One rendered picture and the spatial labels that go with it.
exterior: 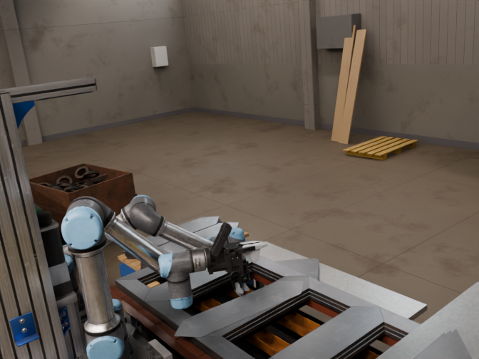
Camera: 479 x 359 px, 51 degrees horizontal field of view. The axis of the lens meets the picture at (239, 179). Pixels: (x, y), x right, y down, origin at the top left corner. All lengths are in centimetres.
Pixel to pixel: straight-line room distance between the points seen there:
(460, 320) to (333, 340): 51
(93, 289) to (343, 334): 112
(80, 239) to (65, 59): 1120
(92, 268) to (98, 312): 15
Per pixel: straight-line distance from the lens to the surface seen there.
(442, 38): 868
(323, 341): 225
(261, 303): 253
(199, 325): 242
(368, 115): 965
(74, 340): 213
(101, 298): 169
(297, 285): 266
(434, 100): 883
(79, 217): 156
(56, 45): 1262
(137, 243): 176
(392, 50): 920
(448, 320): 209
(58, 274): 203
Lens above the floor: 216
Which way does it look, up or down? 17 degrees down
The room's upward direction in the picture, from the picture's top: 5 degrees counter-clockwise
